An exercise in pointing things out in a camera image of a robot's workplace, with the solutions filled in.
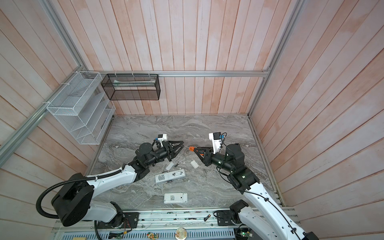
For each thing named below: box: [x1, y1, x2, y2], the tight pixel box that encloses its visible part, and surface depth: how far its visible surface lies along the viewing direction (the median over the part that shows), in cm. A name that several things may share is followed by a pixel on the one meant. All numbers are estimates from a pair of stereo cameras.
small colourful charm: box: [147, 232, 158, 240], surface depth 71 cm
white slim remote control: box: [155, 169, 186, 183], surface depth 89 cm
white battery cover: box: [165, 162, 175, 171], surface depth 95 cm
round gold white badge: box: [175, 227, 187, 240], surface depth 71 cm
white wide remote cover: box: [190, 159, 200, 169], surface depth 95 cm
